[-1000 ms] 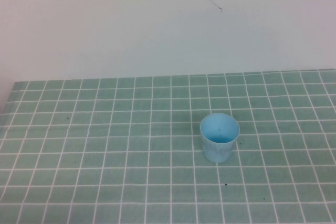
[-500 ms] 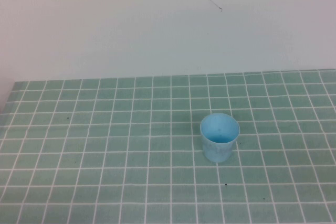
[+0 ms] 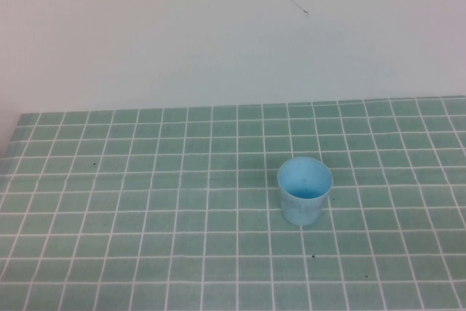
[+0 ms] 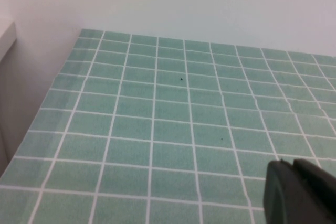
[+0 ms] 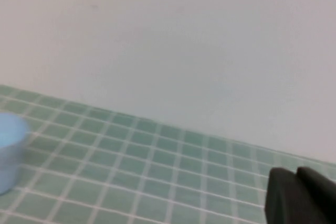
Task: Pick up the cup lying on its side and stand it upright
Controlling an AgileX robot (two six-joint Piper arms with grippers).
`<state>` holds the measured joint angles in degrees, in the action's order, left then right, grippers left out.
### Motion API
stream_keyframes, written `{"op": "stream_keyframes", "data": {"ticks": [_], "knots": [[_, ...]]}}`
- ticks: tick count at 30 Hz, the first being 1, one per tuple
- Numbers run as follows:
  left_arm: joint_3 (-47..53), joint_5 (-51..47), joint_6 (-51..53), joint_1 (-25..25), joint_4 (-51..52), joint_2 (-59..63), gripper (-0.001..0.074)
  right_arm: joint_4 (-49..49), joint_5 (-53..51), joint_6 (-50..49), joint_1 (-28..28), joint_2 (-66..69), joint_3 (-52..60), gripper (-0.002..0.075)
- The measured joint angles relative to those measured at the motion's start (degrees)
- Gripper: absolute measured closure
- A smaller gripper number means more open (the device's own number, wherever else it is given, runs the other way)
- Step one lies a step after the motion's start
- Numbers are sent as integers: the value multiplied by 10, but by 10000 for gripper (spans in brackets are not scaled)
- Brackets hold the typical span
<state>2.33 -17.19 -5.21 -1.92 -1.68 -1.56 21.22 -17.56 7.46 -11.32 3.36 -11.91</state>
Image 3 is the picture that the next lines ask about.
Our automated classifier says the light blue plastic cup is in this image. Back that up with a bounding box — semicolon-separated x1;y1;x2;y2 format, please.
277;156;334;227

